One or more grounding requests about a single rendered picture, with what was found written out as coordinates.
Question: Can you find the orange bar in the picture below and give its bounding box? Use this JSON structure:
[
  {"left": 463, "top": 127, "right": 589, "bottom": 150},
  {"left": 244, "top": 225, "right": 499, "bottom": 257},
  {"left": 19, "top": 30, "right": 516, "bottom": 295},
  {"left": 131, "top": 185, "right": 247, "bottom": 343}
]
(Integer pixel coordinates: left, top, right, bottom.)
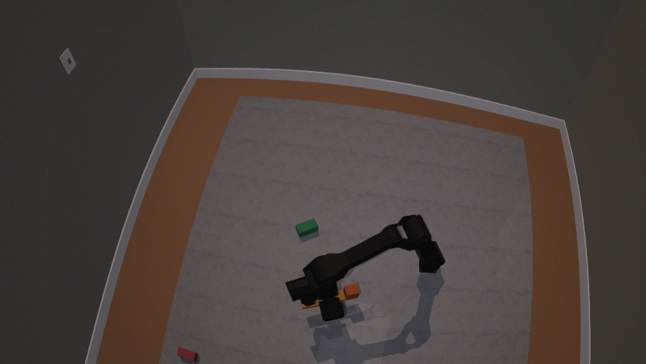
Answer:
[{"left": 301, "top": 284, "right": 359, "bottom": 310}]

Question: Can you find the green rectangular block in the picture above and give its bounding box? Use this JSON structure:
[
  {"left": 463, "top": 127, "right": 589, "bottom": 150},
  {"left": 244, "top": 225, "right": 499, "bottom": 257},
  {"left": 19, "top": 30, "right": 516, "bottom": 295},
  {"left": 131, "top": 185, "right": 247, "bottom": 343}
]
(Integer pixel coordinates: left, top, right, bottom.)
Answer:
[{"left": 296, "top": 219, "right": 318, "bottom": 238}]

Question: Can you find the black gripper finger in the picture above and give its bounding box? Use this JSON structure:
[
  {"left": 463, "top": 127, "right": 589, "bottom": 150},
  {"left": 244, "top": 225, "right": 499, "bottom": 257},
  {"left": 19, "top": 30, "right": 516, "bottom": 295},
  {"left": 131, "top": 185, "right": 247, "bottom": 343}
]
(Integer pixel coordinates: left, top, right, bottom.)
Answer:
[{"left": 318, "top": 298, "right": 340, "bottom": 309}]

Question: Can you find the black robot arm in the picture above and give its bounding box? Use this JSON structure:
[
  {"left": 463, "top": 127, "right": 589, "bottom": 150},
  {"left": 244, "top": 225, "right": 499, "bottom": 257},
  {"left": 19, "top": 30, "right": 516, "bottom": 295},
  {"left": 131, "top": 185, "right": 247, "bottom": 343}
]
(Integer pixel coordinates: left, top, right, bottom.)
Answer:
[{"left": 285, "top": 215, "right": 445, "bottom": 306}]

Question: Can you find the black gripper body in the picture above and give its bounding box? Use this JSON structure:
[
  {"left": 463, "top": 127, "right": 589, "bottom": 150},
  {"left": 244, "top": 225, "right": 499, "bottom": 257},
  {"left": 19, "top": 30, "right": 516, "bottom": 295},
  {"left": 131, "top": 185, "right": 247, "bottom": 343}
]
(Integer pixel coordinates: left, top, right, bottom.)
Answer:
[{"left": 317, "top": 285, "right": 344, "bottom": 321}]

